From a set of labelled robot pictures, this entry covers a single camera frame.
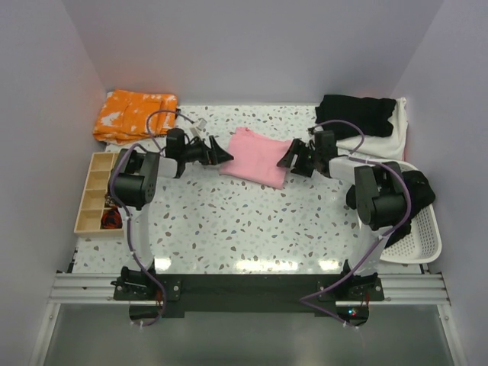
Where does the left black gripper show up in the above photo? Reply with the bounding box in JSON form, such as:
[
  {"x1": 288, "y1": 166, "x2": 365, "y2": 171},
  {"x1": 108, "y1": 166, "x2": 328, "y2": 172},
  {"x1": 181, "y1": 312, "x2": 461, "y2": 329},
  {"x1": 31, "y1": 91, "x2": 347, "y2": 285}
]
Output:
[{"x1": 181, "y1": 136, "x2": 233, "y2": 166}]

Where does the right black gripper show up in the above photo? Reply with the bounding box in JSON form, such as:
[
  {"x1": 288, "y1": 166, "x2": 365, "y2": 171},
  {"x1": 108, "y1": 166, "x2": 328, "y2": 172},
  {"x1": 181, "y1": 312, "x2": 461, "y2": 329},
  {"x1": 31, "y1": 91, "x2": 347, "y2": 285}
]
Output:
[{"x1": 277, "y1": 139, "x2": 321, "y2": 178}]

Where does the pink t-shirt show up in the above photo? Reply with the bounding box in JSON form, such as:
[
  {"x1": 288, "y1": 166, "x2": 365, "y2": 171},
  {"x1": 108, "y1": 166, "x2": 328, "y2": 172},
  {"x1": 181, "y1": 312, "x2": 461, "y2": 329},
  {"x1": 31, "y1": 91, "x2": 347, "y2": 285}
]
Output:
[{"x1": 220, "y1": 127, "x2": 291, "y2": 189}]

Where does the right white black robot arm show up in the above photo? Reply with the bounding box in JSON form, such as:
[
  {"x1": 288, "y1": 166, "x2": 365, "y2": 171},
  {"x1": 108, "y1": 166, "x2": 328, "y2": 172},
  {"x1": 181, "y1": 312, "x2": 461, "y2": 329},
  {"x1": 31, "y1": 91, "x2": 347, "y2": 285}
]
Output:
[{"x1": 277, "y1": 130, "x2": 412, "y2": 300}]

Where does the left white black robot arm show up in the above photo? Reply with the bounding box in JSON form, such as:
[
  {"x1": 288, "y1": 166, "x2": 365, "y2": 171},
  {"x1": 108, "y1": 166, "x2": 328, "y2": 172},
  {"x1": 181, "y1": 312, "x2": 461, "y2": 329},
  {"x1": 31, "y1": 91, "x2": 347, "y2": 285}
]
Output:
[{"x1": 108, "y1": 128, "x2": 234, "y2": 299}]

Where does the black folded t-shirt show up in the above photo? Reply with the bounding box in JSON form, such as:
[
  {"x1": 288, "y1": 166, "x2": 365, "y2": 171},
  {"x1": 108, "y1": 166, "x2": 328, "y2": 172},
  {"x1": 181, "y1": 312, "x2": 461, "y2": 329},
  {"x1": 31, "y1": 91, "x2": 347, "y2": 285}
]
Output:
[{"x1": 315, "y1": 95, "x2": 397, "y2": 137}]

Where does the orange white folded t-shirt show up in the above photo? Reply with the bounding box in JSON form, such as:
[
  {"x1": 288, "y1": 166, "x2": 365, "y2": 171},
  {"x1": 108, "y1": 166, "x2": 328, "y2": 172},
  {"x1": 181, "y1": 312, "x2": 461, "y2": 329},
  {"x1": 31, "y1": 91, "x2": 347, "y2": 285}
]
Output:
[{"x1": 92, "y1": 89, "x2": 178, "y2": 145}]

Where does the black white patterned item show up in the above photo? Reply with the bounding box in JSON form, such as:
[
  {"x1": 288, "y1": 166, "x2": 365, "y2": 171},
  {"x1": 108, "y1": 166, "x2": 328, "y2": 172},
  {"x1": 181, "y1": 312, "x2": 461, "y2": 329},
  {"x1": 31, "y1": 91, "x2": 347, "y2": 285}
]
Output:
[{"x1": 104, "y1": 193, "x2": 114, "y2": 206}]

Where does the black t-shirt in basket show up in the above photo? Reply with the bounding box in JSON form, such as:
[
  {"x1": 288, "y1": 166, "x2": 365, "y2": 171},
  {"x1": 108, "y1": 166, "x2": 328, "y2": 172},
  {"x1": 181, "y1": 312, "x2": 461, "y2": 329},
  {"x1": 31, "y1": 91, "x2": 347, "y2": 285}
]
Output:
[{"x1": 346, "y1": 166, "x2": 435, "y2": 248}]

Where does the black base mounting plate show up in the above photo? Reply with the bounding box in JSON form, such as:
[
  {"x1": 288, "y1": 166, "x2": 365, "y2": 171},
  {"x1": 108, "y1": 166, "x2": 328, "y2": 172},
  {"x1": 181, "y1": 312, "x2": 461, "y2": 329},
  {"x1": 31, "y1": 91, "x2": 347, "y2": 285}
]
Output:
[{"x1": 111, "y1": 268, "x2": 384, "y2": 320}]

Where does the wooden compartment tray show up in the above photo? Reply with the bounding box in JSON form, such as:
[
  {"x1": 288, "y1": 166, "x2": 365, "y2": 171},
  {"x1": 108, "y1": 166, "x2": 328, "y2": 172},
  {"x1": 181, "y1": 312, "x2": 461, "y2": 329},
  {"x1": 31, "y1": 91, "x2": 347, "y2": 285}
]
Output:
[{"x1": 74, "y1": 152, "x2": 123, "y2": 238}]

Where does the white plastic laundry basket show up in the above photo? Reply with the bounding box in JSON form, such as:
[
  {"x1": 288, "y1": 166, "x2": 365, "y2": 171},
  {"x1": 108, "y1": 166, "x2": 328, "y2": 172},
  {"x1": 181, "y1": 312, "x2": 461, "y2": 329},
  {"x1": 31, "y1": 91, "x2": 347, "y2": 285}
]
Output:
[{"x1": 380, "y1": 161, "x2": 441, "y2": 265}]

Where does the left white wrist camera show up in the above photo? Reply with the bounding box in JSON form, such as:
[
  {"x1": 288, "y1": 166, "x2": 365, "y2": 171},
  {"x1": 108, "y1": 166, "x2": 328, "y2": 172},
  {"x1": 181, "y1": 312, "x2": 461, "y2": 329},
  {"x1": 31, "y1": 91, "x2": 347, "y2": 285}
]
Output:
[{"x1": 190, "y1": 118, "x2": 207, "y2": 138}]

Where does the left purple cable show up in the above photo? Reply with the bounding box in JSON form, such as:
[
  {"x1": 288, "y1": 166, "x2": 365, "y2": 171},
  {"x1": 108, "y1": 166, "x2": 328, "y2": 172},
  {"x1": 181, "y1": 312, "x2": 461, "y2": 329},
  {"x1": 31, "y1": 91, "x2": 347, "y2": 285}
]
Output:
[{"x1": 108, "y1": 109, "x2": 199, "y2": 327}]

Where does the purple cable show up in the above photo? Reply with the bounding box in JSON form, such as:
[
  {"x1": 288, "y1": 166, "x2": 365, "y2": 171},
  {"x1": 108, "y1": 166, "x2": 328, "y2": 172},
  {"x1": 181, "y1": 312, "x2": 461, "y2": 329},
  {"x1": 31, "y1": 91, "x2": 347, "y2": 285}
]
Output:
[
  {"x1": 108, "y1": 109, "x2": 199, "y2": 327},
  {"x1": 299, "y1": 119, "x2": 415, "y2": 329}
]

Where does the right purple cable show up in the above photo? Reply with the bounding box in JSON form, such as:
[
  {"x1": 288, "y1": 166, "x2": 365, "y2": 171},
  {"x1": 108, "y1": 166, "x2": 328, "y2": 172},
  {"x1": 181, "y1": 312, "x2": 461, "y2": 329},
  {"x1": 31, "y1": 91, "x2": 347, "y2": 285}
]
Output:
[{"x1": 299, "y1": 119, "x2": 415, "y2": 329}]

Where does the aluminium rail frame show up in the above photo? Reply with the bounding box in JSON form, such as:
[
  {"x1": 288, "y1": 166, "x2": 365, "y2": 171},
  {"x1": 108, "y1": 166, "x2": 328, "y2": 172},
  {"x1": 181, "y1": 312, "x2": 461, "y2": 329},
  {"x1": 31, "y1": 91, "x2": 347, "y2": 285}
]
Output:
[{"x1": 48, "y1": 247, "x2": 453, "y2": 306}]

